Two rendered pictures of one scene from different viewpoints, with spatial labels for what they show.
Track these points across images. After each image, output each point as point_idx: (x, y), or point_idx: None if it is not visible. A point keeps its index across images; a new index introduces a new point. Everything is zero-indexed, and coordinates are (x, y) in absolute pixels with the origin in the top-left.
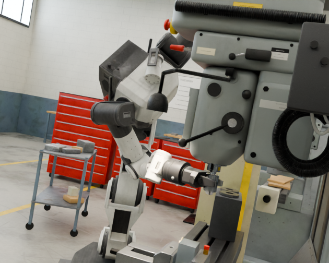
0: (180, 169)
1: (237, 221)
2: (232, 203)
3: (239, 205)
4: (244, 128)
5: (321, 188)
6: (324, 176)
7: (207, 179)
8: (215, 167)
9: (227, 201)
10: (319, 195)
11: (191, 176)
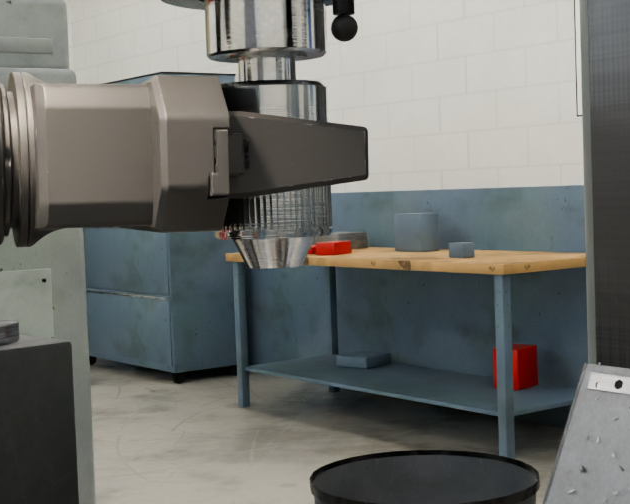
0: None
1: (73, 470)
2: (22, 376)
3: (63, 370)
4: None
5: (628, 87)
6: None
7: (295, 123)
8: (317, 8)
9: None
10: (592, 140)
11: (189, 125)
